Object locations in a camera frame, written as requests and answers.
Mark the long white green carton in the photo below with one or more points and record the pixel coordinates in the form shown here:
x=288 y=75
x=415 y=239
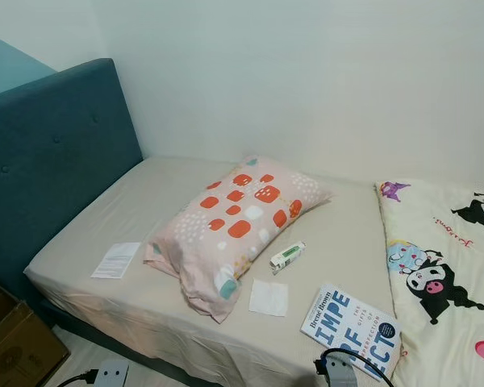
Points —
x=287 y=258

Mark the white printed paper leaflet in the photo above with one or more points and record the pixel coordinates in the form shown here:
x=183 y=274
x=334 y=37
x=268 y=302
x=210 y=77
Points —
x=115 y=260

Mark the cream cartoon print blanket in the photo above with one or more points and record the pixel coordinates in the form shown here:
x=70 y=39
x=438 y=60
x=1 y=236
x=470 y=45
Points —
x=452 y=242

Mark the flat white tissue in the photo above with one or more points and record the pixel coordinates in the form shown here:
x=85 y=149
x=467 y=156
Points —
x=269 y=298

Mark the pink pillow orange patches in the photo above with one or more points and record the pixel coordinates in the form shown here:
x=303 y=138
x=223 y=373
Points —
x=194 y=258

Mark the beige sheeted mattress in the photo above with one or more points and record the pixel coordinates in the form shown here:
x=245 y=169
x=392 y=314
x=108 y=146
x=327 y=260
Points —
x=145 y=201

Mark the brown cardboard box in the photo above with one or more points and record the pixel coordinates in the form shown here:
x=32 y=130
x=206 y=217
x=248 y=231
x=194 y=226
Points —
x=20 y=355

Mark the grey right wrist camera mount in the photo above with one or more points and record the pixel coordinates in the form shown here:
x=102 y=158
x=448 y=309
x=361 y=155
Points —
x=340 y=375

